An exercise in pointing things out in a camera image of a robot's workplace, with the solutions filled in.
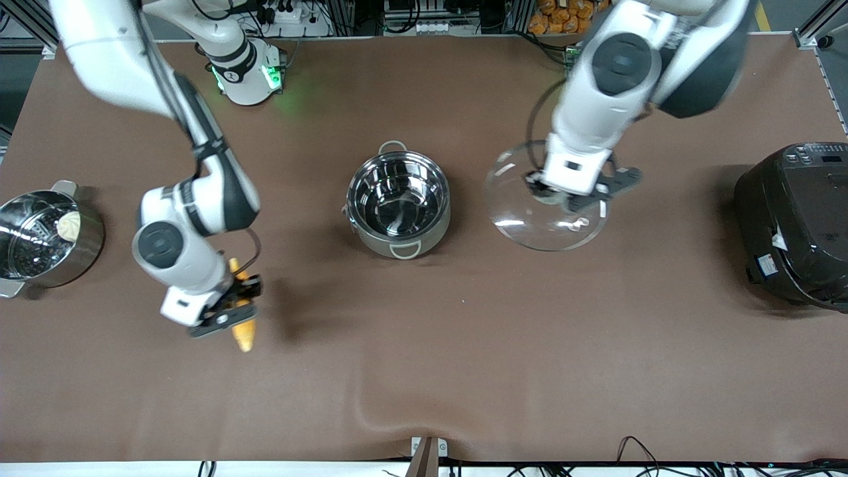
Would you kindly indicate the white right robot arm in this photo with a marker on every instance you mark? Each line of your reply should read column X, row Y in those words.
column 218, row 192

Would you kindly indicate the bag of orange snacks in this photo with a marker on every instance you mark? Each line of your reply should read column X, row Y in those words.
column 563, row 16

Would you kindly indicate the yellow corn cob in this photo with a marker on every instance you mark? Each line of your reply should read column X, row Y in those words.
column 244, row 331

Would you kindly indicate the stainless steel steamer pot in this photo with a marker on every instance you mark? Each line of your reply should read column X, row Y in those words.
column 83, row 255

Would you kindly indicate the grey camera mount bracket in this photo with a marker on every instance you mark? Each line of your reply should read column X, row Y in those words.
column 428, row 450

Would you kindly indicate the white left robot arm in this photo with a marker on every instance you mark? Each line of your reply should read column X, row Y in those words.
column 623, row 73

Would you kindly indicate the perforated steel steamer basket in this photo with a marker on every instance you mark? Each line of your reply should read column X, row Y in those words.
column 26, row 242

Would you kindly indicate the brown table mat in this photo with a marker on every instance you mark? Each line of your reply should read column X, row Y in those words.
column 424, row 371

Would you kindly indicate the white power strip with plugs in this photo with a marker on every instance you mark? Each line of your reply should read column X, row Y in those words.
column 286, row 13

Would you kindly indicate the black rice cooker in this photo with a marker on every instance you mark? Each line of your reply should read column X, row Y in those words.
column 795, row 225

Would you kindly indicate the glass lid with copper knob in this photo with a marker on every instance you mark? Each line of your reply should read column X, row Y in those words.
column 530, row 222

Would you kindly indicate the white steamed bun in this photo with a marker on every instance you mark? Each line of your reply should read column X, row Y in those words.
column 69, row 226

